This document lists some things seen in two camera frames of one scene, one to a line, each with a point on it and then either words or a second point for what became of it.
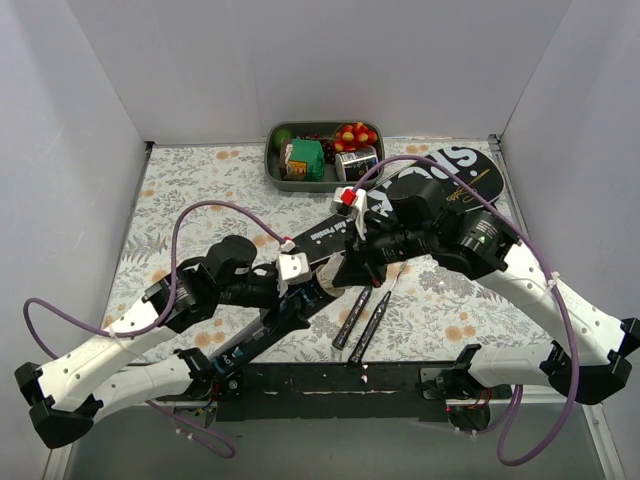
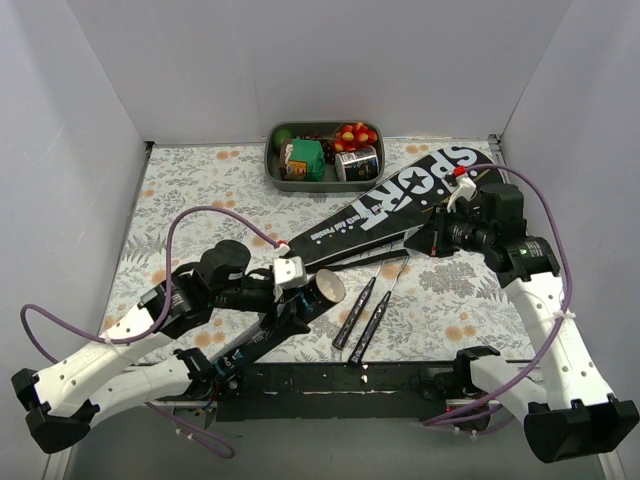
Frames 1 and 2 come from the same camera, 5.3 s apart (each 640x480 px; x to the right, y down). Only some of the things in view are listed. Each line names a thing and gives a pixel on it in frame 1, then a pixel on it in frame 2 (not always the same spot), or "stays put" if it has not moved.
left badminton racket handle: (352, 318) stays put
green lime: (281, 135) stays put
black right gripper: (361, 257) to (439, 235)
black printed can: (350, 165) stays put
